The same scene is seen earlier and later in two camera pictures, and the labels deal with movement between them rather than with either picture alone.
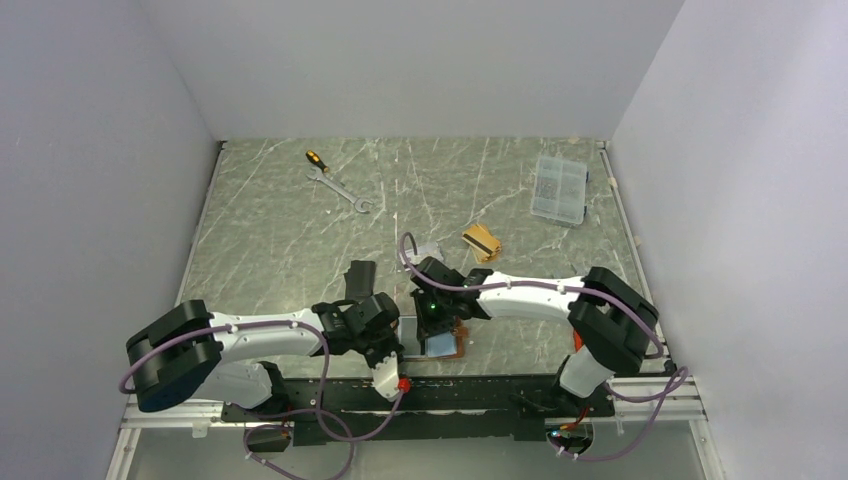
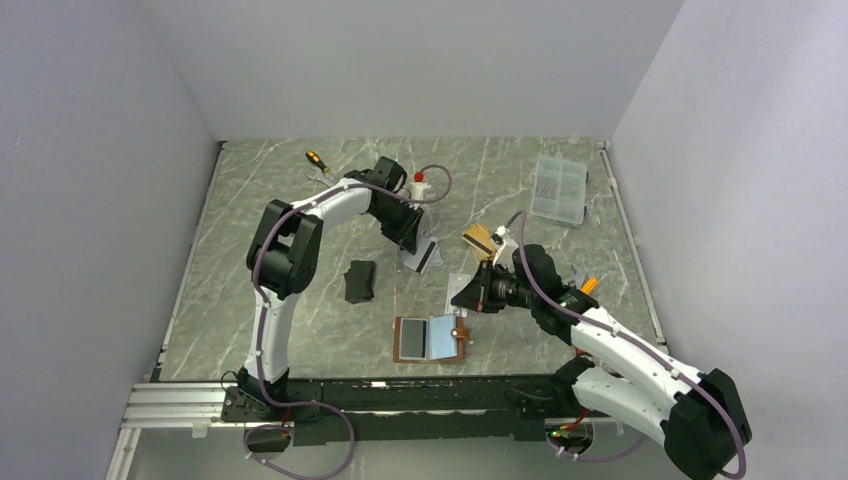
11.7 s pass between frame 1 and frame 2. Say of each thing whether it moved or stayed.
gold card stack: stayed
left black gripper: moved
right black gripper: moved
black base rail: stayed
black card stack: stayed
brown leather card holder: stayed
